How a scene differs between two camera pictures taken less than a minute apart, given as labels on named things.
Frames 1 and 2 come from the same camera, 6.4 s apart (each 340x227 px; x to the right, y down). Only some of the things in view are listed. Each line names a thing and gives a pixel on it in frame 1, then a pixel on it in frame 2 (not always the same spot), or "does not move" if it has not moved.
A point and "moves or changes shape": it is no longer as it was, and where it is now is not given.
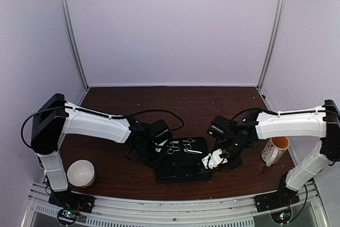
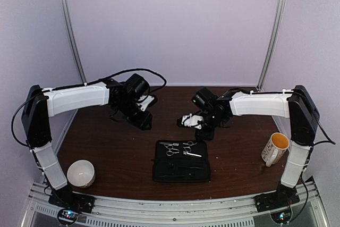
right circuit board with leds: [282, 217] does not move
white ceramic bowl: [81, 173] does not move
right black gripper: [237, 163] to [207, 135]
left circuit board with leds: [68, 215] does not move
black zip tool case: [183, 167] moves or changes shape
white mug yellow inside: [274, 150] does not move
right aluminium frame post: [280, 14] does not move
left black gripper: [154, 164] to [143, 122]
